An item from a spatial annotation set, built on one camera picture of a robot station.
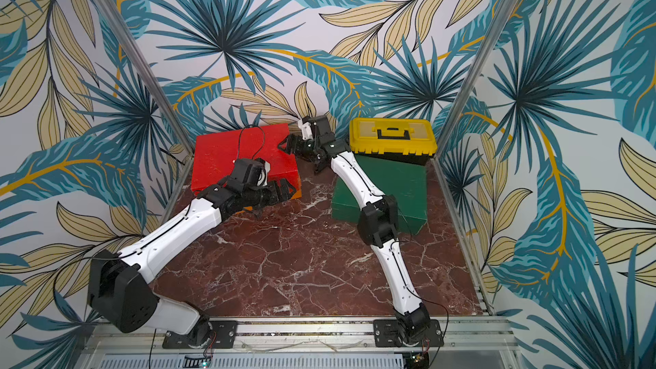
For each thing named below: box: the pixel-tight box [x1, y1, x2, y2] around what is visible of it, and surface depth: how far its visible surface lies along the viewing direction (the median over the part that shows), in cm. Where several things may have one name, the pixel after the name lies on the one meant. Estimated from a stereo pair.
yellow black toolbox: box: [348, 117, 438, 166], surface depth 106 cm
